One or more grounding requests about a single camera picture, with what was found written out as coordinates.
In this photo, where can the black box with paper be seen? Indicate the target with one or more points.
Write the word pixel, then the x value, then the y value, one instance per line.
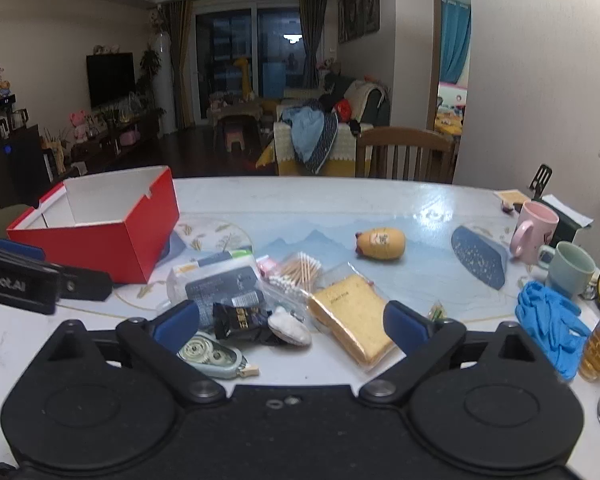
pixel 565 222

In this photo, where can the glass of tea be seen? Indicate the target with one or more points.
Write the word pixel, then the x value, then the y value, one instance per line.
pixel 597 350

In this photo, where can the yellow squishy toy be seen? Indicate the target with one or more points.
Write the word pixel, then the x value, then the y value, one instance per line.
pixel 382 244

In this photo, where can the pink plush toy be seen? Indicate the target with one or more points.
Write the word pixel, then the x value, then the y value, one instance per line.
pixel 79 125

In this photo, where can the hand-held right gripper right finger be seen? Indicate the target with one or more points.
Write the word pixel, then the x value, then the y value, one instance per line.
pixel 404 327

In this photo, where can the blue curtain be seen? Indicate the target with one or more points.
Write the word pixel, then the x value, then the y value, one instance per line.
pixel 455 42

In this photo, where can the small low table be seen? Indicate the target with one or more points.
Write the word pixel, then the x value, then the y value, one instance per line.
pixel 235 112

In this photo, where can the black television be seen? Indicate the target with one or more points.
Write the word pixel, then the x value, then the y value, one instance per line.
pixel 110 80

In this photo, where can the black spatula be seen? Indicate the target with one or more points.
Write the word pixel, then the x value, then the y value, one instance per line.
pixel 541 180

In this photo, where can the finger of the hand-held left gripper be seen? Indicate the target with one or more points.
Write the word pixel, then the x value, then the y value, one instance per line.
pixel 82 285
pixel 20 250

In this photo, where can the wooden chair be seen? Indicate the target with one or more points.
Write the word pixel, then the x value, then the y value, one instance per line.
pixel 405 152

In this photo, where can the dark tv cabinet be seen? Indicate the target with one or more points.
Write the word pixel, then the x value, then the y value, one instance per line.
pixel 110 140

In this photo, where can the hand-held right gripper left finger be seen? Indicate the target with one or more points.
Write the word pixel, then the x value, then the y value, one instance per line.
pixel 177 321

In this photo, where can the small green candy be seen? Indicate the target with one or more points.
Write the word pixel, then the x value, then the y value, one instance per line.
pixel 437 311

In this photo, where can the bagged toast slice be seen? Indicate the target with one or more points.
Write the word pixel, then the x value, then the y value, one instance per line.
pixel 352 317

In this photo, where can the yellow giraffe toy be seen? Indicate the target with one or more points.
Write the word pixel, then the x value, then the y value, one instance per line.
pixel 244 77

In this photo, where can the white plush brooch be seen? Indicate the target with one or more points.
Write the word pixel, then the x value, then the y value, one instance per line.
pixel 290 327

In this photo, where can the black water dispenser cabinet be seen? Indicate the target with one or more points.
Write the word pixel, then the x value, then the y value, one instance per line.
pixel 15 160

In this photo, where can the wet wipes pack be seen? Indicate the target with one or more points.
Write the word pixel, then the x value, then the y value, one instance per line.
pixel 215 280

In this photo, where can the black sachet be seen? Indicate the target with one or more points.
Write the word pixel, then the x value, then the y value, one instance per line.
pixel 240 321

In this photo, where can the dark framed wall pictures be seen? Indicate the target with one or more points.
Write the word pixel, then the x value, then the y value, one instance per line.
pixel 360 5

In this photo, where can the blue jacket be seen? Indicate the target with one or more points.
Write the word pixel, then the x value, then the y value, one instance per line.
pixel 307 132

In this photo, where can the pink mug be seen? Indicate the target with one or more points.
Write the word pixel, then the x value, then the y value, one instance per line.
pixel 532 232

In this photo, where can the white standing air conditioner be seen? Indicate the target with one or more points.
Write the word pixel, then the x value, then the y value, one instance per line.
pixel 164 85

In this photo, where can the correction tape dispenser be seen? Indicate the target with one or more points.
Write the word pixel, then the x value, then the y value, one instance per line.
pixel 210 357

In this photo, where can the yellow coaster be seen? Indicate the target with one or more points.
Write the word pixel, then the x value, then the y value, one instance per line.
pixel 512 196

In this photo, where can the cotton swabs pack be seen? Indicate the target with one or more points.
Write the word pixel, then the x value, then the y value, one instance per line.
pixel 297 272

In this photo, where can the pale green mug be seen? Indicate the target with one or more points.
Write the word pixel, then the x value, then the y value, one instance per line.
pixel 570 270

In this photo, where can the small pink bag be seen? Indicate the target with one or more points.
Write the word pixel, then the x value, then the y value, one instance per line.
pixel 127 137

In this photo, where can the pink stool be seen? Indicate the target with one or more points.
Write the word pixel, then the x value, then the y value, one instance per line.
pixel 234 141

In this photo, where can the blue rubber gloves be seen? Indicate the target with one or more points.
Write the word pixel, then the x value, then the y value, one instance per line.
pixel 550 325

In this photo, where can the grey brown curtain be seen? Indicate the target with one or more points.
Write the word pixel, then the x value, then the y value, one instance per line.
pixel 180 60
pixel 312 40

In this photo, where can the sofa with knitted cover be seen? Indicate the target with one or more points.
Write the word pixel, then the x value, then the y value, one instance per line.
pixel 345 152

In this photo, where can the red cardboard box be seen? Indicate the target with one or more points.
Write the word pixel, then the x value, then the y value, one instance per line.
pixel 115 245

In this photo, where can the green chair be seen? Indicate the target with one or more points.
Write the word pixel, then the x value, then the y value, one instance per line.
pixel 2 220

